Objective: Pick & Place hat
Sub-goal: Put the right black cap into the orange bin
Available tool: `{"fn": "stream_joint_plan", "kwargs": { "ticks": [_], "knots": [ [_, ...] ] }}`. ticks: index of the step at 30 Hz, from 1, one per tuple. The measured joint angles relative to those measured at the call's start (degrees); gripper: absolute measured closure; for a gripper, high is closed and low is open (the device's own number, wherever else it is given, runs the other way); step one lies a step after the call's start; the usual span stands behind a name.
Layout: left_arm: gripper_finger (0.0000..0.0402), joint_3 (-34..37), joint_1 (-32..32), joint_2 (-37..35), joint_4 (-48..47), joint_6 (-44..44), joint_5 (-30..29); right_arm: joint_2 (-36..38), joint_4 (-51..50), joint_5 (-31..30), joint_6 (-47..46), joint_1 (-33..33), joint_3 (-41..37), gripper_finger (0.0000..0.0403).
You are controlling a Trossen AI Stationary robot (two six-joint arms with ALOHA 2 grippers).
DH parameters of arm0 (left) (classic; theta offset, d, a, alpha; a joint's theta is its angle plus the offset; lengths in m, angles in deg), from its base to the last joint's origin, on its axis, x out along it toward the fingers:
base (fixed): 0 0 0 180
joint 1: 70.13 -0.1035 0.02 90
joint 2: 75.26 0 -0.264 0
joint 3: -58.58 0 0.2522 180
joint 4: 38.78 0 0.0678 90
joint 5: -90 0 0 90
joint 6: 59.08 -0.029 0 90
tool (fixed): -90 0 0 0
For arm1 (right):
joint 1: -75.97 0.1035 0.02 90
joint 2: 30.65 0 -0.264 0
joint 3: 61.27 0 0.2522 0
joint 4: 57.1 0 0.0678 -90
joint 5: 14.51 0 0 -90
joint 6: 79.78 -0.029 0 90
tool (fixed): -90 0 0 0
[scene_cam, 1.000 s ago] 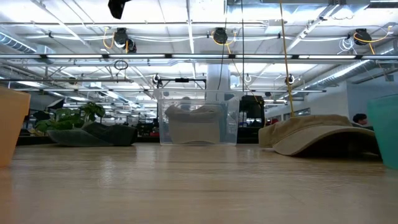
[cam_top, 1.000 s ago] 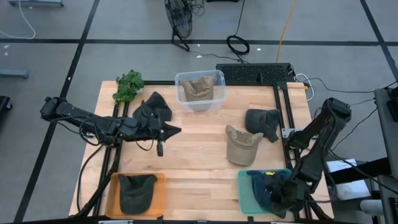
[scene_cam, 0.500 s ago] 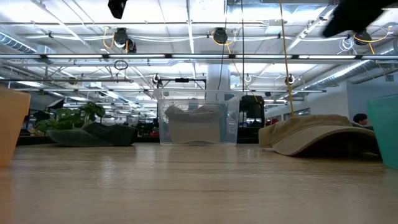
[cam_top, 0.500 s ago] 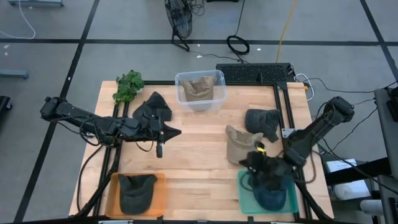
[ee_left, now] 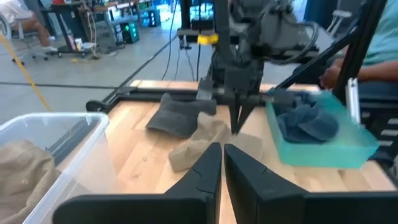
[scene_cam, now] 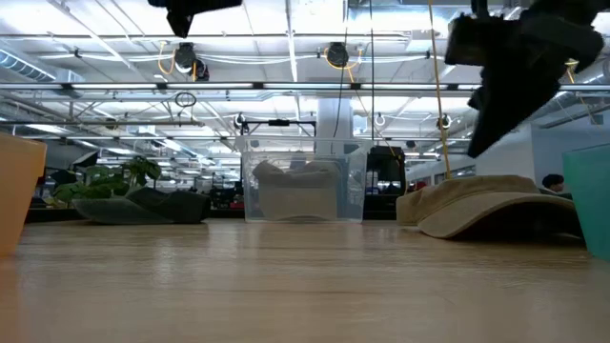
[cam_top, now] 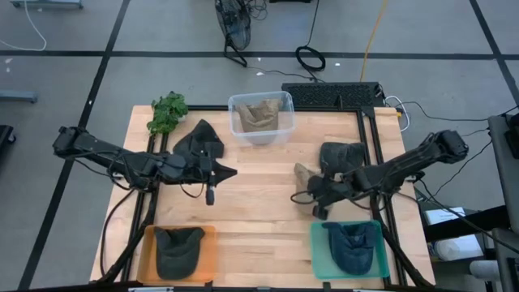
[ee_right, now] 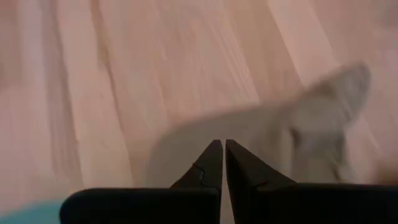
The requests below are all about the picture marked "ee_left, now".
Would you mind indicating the black rolling workbench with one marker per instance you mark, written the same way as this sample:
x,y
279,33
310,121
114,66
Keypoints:
x,y
68,28

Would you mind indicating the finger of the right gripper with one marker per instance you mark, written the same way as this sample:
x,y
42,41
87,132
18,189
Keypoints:
x,y
244,115
235,112

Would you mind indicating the black cap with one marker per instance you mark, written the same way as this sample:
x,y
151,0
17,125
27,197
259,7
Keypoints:
x,y
177,118

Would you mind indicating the clear plastic bin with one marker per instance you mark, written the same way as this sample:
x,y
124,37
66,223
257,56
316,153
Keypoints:
x,y
93,124

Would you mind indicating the blue denim cap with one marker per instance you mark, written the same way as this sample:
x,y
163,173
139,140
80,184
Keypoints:
x,y
311,127
306,99

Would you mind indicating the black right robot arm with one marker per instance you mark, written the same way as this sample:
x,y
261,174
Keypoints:
x,y
280,31

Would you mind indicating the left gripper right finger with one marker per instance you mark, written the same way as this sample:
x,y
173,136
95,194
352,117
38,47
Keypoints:
x,y
264,202

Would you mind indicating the person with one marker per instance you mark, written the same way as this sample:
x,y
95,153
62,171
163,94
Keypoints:
x,y
18,12
382,37

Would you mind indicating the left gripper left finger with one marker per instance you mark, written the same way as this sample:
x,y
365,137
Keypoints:
x,y
186,205

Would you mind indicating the beige cap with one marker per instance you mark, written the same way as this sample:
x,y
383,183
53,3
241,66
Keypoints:
x,y
199,140
25,174

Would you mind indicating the silver aluminium bracket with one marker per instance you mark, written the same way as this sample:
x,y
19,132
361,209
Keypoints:
x,y
354,99

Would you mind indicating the green plastic tray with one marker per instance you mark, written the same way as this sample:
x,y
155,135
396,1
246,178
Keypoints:
x,y
326,155

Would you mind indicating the computer with green lights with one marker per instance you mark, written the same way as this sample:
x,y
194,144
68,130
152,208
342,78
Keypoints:
x,y
130,32

